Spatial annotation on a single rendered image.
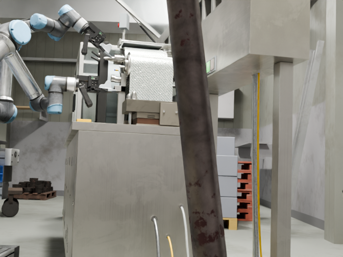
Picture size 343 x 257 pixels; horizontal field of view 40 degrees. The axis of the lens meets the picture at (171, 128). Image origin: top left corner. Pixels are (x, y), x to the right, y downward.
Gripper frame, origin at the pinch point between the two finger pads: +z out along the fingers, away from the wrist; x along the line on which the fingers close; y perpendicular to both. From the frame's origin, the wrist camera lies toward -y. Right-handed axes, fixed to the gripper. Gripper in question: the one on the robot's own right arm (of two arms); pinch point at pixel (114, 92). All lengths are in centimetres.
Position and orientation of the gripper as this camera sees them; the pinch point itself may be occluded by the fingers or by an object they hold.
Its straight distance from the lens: 251.0
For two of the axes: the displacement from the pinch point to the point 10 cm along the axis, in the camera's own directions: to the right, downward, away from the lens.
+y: 0.4, -10.0, 0.8
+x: -2.4, 0.7, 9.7
